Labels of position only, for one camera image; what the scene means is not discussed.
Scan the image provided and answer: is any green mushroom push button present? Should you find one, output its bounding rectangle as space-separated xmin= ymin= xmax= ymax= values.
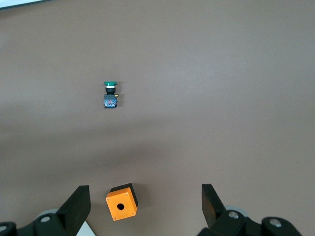
xmin=101 ymin=81 xmax=120 ymax=109

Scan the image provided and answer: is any orange button enclosure box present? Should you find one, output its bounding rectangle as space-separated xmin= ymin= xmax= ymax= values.
xmin=105 ymin=182 xmax=139 ymax=221

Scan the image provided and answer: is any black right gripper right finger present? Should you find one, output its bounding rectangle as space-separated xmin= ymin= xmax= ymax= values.
xmin=196 ymin=183 xmax=304 ymax=236

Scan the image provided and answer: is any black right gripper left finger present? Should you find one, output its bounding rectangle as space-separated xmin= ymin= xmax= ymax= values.
xmin=0 ymin=184 xmax=92 ymax=236

